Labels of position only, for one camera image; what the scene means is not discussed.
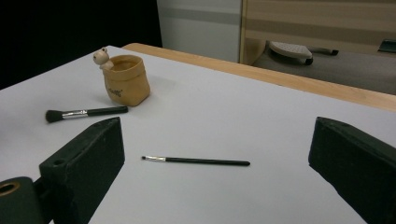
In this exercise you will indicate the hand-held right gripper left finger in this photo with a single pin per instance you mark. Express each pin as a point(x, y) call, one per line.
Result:
point(84, 165)

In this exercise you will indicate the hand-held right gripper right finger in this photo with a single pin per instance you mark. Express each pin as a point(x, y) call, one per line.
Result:
point(358, 165)

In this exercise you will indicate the thick black makeup brush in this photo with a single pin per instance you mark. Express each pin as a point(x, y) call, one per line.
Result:
point(93, 112)

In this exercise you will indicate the tan bag-shaped holder with bear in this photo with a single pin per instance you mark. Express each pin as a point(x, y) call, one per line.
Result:
point(126, 84)

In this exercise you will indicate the thin black makeup brush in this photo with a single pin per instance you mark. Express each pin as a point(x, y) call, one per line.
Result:
point(202, 160)

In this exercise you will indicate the wooden table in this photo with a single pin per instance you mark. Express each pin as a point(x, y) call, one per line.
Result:
point(280, 79)

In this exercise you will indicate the white table mat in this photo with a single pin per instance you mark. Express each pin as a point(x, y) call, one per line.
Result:
point(202, 109)

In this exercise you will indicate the grey chair base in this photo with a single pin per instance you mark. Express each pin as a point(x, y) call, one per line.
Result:
point(291, 49)

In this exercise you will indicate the black curtain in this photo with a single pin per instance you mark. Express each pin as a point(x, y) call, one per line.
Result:
point(62, 31)

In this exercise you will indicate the light wooden desk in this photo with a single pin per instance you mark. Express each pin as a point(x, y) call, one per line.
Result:
point(317, 21)

